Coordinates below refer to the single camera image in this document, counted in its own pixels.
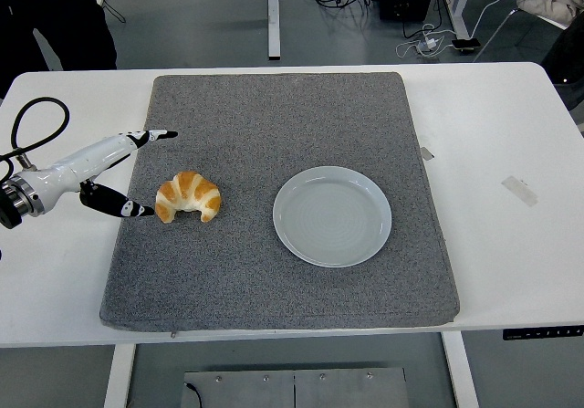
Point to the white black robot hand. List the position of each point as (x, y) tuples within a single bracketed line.
[(86, 159)]

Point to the golden croissant bread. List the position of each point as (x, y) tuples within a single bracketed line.
[(188, 189)]

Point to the round pale grey plate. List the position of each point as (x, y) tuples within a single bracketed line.
[(333, 221)]

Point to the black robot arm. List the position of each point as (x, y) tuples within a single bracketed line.
[(7, 212)]

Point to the grey metal plate with screws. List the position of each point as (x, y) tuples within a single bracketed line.
[(319, 392)]

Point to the person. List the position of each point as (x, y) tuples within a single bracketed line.
[(68, 24)]

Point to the grey felt mat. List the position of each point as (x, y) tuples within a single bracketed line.
[(228, 266)]

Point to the white table leg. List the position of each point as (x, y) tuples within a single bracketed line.
[(460, 371), (119, 376)]

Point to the white slim desk leg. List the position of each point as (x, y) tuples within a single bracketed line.
[(273, 15)]

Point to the small grey tape piece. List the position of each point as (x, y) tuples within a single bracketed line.
[(427, 153)]

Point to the black smartphone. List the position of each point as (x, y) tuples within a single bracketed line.
[(465, 44)]

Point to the white background desk leg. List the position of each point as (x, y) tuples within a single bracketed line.
[(461, 6)]

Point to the grey metal chair leg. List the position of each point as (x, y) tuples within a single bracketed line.
[(495, 36)]

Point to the large grey tape piece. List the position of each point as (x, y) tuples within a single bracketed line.
[(519, 190)]

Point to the black table control panel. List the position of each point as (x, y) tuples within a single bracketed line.
[(543, 332)]

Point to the dark garment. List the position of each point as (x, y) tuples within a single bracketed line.
[(566, 61)]

